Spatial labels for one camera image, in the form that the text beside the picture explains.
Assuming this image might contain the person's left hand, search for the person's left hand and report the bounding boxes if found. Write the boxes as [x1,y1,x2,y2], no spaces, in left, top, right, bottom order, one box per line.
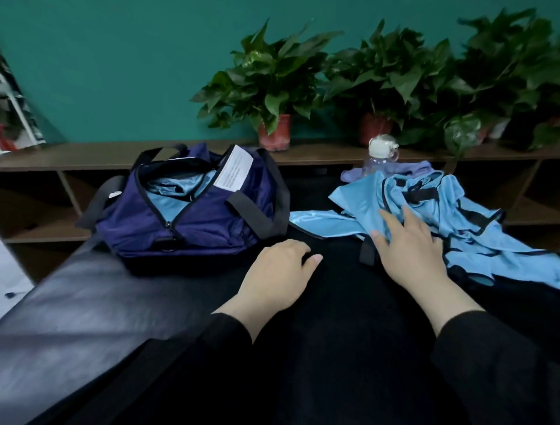
[229,238,323,325]

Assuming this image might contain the person's right hand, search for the person's right hand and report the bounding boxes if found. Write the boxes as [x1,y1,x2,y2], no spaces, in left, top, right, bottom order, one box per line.
[369,203,456,299]

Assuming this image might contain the purple cloth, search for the purple cloth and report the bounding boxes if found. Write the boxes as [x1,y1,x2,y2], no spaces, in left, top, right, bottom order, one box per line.
[341,160,434,185]

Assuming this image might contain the clear bottle silver cap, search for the clear bottle silver cap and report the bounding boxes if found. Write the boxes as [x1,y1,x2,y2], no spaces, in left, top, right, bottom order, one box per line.
[363,134,400,176]

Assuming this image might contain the navy blue bag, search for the navy blue bag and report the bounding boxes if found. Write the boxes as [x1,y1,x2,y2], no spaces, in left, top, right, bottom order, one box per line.
[77,142,292,257]

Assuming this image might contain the person's left forearm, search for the person's left forearm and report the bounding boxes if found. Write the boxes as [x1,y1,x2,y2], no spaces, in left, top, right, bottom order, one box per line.
[30,293,272,425]

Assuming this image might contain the person's right forearm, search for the person's right forearm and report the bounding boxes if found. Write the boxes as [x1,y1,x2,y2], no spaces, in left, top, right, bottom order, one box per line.
[411,278,560,425]

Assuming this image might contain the green plant in red pot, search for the green plant in red pot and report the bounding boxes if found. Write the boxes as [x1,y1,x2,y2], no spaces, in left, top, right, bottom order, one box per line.
[192,22,342,152]
[324,22,443,145]
[516,53,560,152]

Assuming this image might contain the green plant in white pot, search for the green plant in white pot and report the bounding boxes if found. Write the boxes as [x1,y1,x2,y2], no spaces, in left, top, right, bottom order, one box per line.
[433,9,548,157]

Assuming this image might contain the black leather bench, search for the black leather bench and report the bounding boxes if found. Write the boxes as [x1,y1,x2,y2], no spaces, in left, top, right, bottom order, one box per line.
[0,175,560,425]

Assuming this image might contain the wooden shelf cabinet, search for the wooden shelf cabinet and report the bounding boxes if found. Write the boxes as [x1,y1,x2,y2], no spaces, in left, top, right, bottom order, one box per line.
[0,140,560,281]

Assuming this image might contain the white wheeled cart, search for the white wheeled cart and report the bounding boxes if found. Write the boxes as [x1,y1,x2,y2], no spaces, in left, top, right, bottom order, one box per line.
[0,53,45,154]

